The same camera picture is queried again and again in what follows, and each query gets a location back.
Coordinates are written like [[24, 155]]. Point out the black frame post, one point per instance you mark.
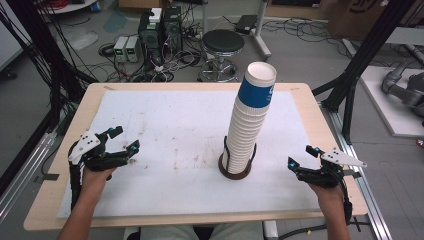
[[36, 43], [366, 50]]

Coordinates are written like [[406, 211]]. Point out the white platform board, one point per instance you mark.
[[383, 110]]

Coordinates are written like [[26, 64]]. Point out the white table leg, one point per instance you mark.
[[260, 30]]

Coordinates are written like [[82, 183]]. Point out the aluminium rail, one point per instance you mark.
[[26, 173], [370, 200]]

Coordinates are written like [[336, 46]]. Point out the person's right hand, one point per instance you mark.
[[328, 196]]

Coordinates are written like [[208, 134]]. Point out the white foam mat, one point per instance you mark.
[[166, 133]]

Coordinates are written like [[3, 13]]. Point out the clear plastic bag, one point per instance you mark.
[[81, 38]]

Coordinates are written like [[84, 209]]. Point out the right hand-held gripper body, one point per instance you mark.
[[328, 175]]

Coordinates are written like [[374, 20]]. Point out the grey power supply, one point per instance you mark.
[[120, 48], [132, 49]]

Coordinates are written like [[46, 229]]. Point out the person's light trousers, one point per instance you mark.
[[173, 232]]

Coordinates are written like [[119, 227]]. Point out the person's left hand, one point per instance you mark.
[[95, 180]]

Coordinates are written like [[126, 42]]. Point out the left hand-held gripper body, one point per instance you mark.
[[87, 142]]

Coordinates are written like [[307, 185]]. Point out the cardboard box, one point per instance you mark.
[[353, 18]]

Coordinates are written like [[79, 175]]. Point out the stack of paper cups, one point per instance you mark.
[[248, 116]]

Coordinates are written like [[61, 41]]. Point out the black round stool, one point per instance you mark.
[[223, 41]]

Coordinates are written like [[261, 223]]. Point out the black flat box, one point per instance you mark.
[[246, 24]]

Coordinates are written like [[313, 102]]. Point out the black tape piece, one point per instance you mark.
[[354, 174], [48, 177]]

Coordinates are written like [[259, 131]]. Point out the black computer tower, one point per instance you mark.
[[171, 28], [150, 36]]

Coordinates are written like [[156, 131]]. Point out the teal sheet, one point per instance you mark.
[[115, 21]]

